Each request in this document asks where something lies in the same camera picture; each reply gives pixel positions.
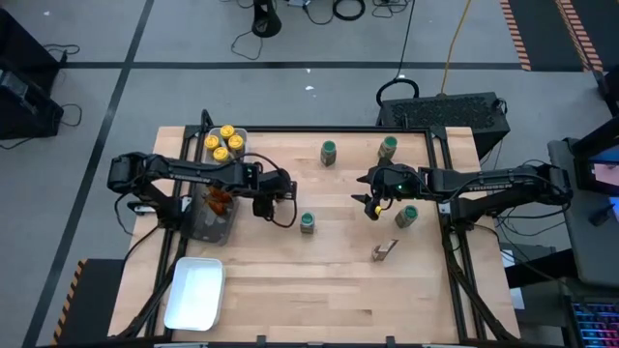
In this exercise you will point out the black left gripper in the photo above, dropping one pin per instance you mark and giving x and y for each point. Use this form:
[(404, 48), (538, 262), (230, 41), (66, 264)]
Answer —
[(278, 181)]

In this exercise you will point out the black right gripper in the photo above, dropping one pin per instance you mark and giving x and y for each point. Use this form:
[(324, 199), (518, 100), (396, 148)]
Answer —
[(396, 183)]

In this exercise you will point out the green-lid oregano jar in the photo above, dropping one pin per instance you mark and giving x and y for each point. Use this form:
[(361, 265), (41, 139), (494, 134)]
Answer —
[(388, 147), (307, 222), (407, 216), (329, 153)]

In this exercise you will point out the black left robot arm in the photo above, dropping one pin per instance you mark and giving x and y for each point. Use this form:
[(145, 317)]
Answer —
[(193, 173)]

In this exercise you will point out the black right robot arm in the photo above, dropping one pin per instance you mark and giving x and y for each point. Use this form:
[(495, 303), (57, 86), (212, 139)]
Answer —
[(483, 183)]

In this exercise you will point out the small white tray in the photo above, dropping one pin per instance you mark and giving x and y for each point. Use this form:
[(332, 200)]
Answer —
[(207, 153)]

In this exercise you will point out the dark grey translucent bin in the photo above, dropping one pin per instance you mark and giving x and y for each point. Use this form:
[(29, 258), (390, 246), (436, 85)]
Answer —
[(217, 229)]

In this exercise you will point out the black perforated computer case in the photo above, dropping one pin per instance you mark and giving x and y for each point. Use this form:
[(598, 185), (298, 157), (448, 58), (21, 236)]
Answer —
[(445, 113)]

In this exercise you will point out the large white bin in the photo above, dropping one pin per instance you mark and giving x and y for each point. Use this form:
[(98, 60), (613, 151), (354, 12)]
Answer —
[(196, 295)]

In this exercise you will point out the black floor stand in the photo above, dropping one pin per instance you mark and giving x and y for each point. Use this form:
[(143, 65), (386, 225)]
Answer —
[(266, 21)]

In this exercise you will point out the grey desk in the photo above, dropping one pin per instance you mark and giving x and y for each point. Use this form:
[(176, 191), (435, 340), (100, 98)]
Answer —
[(580, 241)]

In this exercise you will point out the black mat orange stripes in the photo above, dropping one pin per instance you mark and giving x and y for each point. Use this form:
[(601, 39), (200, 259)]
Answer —
[(97, 304), (546, 29)]

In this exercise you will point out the black computer monitor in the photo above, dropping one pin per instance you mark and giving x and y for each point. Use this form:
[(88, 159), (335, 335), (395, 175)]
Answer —
[(599, 164)]

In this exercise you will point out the small black desk object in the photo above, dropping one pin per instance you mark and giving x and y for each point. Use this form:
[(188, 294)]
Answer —
[(602, 216)]

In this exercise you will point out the black equipment case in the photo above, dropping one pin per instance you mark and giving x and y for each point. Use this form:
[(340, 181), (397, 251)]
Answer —
[(24, 111)]

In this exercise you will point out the backlit keyboard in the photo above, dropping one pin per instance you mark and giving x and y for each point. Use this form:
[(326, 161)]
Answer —
[(597, 326)]

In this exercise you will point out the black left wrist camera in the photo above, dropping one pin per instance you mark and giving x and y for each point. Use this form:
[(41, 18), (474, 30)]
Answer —
[(263, 208)]

